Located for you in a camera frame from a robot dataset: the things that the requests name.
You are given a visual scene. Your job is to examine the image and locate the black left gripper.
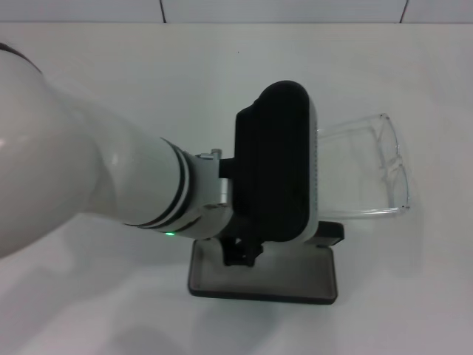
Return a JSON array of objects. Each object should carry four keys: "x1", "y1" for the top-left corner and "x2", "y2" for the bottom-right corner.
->
[{"x1": 220, "y1": 217, "x2": 268, "y2": 268}]

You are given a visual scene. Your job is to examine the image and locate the black glasses case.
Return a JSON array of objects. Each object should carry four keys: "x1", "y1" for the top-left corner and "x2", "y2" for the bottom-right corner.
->
[{"x1": 188, "y1": 220, "x2": 347, "y2": 305}]

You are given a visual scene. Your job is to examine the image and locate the clear transparent glasses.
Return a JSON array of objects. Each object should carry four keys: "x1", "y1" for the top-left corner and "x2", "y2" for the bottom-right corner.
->
[{"x1": 316, "y1": 112, "x2": 412, "y2": 218}]

